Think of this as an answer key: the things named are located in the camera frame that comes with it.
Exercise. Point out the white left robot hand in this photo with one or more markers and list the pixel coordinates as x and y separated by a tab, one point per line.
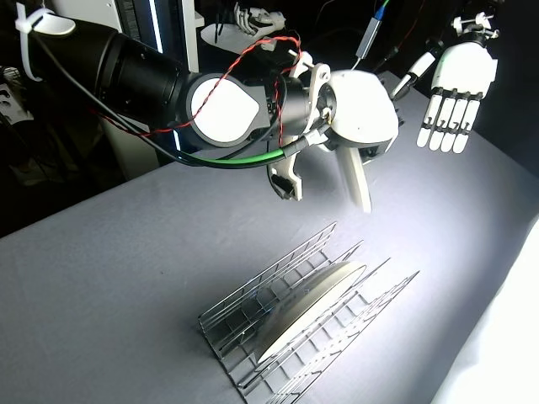
463	67

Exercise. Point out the white plate with dark rim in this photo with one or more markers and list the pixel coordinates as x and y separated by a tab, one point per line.
358	185
311	307

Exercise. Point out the white stand base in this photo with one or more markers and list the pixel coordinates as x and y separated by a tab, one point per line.
227	40

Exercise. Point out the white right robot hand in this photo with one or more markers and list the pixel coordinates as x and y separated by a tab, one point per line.
366	109

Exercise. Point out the white charger block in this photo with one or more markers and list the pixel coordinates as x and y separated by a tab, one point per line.
269	44

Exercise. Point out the white skeletal hand model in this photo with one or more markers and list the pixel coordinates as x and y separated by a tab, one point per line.
269	21

